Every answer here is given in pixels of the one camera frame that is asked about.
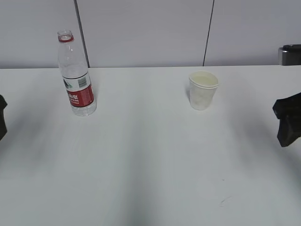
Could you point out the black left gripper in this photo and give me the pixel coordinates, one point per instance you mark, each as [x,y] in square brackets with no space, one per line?
[3,128]

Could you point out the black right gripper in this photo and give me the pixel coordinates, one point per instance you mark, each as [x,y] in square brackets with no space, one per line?
[288,111]

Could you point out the clear water bottle red label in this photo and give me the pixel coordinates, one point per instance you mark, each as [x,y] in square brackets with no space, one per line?
[74,70]

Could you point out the white paper cup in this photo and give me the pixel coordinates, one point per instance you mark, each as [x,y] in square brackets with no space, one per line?
[202,88]

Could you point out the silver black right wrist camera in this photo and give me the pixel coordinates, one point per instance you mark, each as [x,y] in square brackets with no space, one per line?
[289,55]

